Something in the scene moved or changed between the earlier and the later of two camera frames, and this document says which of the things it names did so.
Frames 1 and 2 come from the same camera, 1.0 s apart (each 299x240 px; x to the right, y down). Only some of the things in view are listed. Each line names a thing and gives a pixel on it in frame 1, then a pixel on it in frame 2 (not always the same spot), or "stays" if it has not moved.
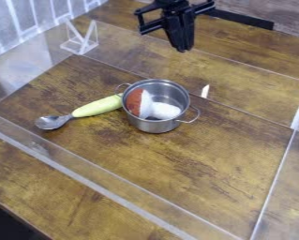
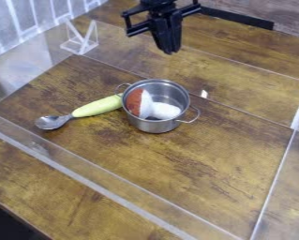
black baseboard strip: x=238 y=18 stays
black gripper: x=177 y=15 -> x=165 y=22
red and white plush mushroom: x=141 y=106 stays
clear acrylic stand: x=80 y=44 stays
